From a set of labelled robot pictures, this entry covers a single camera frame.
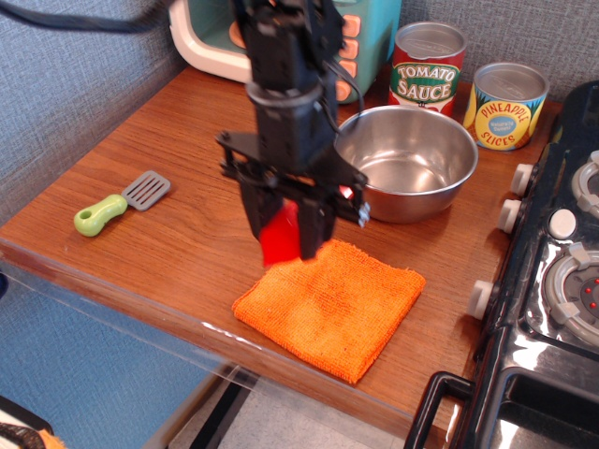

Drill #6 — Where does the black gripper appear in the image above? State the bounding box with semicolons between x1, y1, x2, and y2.
217;83;371;260

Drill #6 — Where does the red toy pepper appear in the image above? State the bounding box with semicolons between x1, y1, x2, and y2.
258;185;355;268

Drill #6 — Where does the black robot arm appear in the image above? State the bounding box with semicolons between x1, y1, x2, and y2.
217;1;370;266

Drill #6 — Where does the orange rag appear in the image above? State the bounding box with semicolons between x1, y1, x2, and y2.
232;239;426;384

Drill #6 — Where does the stainless steel bowl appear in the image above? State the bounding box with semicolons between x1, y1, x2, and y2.
336;105;478;224

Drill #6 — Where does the toy microwave oven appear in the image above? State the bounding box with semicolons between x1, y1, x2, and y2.
169;1;402;104

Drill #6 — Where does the tomato sauce can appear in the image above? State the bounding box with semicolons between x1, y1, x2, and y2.
388;22;467;116

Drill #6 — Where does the pineapple slices can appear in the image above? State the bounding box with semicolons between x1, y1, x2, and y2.
463;62;549;151

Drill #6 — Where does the black toy stove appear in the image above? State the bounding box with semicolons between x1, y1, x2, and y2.
405;81;598;448

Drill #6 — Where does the green handled grey spatula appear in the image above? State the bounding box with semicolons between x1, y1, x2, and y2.
73;170;171;237

